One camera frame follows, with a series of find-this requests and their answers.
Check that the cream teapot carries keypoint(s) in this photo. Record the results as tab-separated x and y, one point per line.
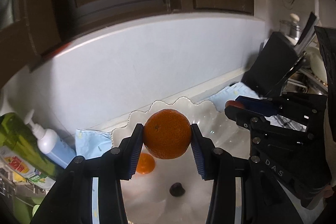
316	64

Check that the steel pot with knob lid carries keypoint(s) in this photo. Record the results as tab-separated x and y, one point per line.
292	28

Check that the light blue patterned cloth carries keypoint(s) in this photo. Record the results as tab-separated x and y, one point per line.
89	140

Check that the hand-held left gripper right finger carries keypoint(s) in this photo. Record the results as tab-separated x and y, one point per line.
198	155

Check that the dark red plum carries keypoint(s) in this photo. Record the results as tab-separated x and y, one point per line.
231	103

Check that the white scalloped bowl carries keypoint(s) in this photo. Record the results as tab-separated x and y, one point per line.
162	205

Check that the green dish soap bottle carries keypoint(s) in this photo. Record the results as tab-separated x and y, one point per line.
21	145

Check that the white blue pump bottle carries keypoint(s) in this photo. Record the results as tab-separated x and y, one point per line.
52	145

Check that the black knife block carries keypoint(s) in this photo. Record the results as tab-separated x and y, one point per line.
273	64

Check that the brown window sash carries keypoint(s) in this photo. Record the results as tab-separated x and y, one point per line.
26	29

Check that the orange mandarin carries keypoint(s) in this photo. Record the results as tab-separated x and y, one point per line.
167	133
145	164

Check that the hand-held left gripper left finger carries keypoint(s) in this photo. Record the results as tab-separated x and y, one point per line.
135	153

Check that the person's right hand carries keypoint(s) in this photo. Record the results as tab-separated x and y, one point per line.
329	190

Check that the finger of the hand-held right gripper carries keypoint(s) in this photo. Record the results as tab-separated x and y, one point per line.
258	106
242	117

